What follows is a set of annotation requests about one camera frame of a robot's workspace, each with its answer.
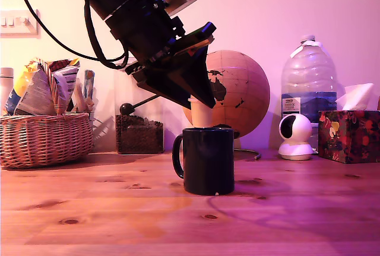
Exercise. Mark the pale coffee capsule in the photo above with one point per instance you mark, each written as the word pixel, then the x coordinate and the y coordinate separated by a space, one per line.
pixel 202 116

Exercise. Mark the black coffee scoop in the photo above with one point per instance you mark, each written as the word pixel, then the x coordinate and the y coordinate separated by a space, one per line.
pixel 127 109

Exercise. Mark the clear jar of coffee beans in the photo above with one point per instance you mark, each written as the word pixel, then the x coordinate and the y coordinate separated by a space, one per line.
pixel 139 137

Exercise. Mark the dark coffee mug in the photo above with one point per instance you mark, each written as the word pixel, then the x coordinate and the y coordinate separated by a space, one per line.
pixel 207 161

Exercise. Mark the cork globe on stand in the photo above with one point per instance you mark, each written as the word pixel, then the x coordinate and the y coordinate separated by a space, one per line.
pixel 243 89

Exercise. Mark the blue sachet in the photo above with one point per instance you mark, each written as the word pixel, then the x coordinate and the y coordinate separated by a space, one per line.
pixel 89 86

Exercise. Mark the red-topped printed snack bag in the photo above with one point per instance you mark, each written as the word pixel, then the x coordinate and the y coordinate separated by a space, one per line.
pixel 66 77

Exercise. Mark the large clear water bottle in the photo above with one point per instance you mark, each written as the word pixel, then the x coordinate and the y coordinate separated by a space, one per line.
pixel 308 80

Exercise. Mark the white printed snack bag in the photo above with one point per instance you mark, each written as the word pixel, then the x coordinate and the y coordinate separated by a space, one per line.
pixel 35 95

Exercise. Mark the yellow snack bag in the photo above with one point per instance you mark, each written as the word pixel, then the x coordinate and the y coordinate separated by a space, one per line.
pixel 23 80

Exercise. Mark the wicker basket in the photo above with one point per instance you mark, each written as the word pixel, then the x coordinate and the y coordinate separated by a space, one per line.
pixel 44 140

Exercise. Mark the white bottle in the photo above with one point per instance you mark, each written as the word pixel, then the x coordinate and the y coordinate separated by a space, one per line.
pixel 6 89

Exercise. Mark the white tissue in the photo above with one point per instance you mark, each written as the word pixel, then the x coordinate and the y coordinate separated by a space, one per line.
pixel 356 97

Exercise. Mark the floral tissue box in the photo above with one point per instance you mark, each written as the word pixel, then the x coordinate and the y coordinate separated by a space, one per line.
pixel 350 137

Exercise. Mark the small white round camera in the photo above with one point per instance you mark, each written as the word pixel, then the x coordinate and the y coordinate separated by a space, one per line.
pixel 297 146

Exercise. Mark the white wall switch plate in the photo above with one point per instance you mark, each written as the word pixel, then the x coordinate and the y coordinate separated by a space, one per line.
pixel 17 28

